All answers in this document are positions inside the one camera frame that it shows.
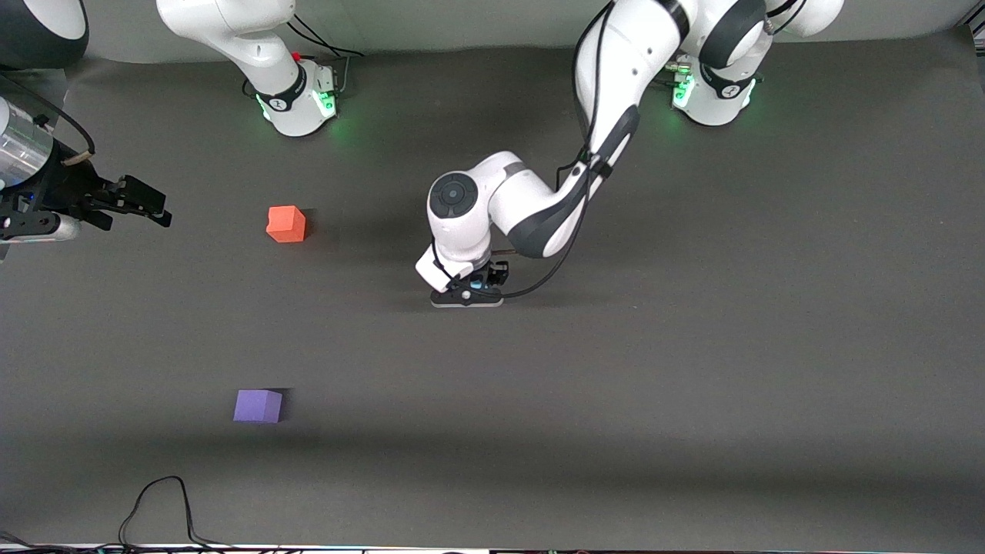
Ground dark grey table mat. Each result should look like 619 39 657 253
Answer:
0 27 985 551

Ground black loose cable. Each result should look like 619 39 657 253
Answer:
0 475 239 553

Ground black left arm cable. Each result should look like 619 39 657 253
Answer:
431 0 639 301

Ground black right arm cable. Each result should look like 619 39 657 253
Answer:
0 73 95 166

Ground black right base cables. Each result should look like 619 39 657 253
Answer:
286 14 365 95

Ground purple cube block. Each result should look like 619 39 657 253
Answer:
233 389 284 424

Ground orange cube block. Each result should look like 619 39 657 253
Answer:
265 205 307 244

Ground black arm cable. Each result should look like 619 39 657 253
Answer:
0 73 95 166
431 0 639 301

